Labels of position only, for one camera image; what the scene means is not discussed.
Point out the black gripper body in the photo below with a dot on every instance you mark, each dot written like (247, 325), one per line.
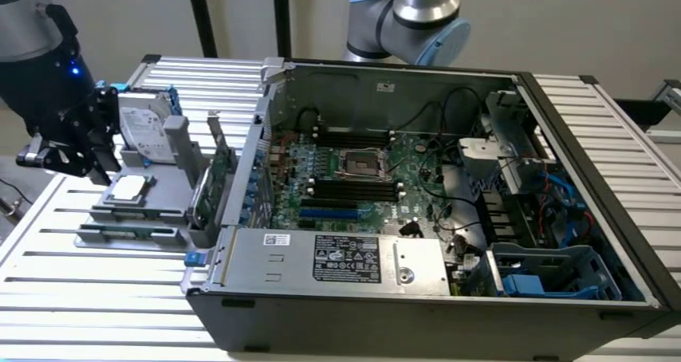
(51, 87)

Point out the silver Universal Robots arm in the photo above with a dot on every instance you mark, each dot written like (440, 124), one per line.
(420, 3)

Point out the green RAM stick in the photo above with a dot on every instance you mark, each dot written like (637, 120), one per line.
(127, 232)

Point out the black expansion slot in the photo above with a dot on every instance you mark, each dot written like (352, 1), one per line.
(330, 203)

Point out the blue expansion slot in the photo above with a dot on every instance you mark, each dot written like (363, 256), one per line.
(328, 213)

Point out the black RAM slot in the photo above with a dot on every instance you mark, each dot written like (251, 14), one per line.
(354, 140)
(355, 182)
(354, 136)
(355, 187)
(354, 144)
(354, 131)
(355, 196)
(355, 191)

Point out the silver CPU chip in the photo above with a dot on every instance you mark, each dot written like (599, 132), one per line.
(128, 187)

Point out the silver hard disk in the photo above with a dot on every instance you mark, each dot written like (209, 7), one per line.
(145, 131)

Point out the grey parts rack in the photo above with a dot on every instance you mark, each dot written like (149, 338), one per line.
(175, 166)

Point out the green graphics card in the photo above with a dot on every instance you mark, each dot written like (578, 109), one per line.
(211, 178)

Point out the blue case latch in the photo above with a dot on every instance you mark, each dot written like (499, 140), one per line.
(195, 258)

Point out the black stand leg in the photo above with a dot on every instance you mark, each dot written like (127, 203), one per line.
(283, 19)
(204, 19)

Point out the grey power supply unit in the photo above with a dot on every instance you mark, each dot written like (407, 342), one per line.
(298, 262)

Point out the CPU socket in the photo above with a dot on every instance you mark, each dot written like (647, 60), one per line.
(362, 163)

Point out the green motherboard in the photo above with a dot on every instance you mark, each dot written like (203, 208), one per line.
(420, 178)

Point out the black open PC case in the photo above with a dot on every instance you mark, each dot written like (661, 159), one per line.
(372, 322)

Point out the grey fan shroud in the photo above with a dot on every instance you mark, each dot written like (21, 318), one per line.
(481, 150)

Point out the metal drive cage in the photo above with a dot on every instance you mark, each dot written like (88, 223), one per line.
(513, 115)

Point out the blue grey disk bay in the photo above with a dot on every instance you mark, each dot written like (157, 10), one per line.
(574, 258)

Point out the black box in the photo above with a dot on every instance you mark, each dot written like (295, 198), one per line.
(641, 115)

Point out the aluminium frame rail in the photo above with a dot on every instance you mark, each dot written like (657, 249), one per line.
(667, 95)

